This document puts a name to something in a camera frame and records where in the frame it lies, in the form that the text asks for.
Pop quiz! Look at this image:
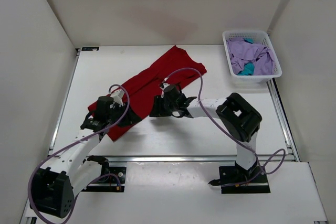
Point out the purple t shirt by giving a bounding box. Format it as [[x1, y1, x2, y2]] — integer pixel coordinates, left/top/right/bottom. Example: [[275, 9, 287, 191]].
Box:
[[226, 37, 275, 76]]

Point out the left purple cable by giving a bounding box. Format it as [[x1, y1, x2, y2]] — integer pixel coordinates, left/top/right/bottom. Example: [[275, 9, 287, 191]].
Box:
[[27, 84, 131, 221]]

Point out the teal t shirt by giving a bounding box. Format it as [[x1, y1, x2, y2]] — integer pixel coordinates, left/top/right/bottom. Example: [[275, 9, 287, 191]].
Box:
[[238, 62, 255, 76]]

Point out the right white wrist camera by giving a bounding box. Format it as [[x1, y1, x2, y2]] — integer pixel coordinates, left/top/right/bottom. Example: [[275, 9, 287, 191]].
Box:
[[159, 77, 170, 98]]

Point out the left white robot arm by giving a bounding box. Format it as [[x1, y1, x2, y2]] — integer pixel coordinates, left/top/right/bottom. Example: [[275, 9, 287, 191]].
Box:
[[28, 96, 141, 218]]

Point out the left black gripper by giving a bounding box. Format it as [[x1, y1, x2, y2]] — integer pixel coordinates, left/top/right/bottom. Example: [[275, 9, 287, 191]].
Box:
[[107, 101, 142, 127]]

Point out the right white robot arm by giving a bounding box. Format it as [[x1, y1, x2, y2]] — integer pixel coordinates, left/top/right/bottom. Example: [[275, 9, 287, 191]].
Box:
[[149, 83, 262, 182]]

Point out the black label sticker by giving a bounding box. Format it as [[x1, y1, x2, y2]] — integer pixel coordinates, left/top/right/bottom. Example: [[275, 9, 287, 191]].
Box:
[[81, 47, 100, 51]]

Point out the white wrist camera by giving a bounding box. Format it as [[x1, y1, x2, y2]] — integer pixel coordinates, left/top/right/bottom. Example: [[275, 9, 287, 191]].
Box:
[[159, 77, 170, 98], [110, 89, 125, 106]]

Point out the purple cable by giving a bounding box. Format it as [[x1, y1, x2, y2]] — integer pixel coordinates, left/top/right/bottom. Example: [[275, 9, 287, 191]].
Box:
[[27, 84, 131, 221], [162, 68, 286, 187]]

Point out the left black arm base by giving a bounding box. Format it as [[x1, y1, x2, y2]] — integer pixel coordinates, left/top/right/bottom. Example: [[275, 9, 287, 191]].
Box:
[[82, 155, 127, 193]]

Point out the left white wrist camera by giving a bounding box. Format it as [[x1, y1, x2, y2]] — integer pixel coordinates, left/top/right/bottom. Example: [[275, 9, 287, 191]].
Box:
[[110, 89, 125, 106]]

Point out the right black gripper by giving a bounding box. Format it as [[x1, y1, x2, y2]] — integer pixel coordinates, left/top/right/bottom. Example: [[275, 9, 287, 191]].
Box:
[[151, 95, 179, 117]]

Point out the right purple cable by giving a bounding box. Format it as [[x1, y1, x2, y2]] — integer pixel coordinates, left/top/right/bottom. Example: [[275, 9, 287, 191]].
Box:
[[162, 68, 286, 187]]

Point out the red t shirt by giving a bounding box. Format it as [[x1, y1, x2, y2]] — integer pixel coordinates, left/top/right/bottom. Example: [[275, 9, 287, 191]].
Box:
[[87, 45, 207, 142]]

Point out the white plastic basket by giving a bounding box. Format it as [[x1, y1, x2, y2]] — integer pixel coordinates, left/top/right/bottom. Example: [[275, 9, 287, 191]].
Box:
[[222, 30, 282, 86]]

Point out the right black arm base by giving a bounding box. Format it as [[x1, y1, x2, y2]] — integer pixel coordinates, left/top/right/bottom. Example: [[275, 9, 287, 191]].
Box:
[[208, 166, 271, 194]]

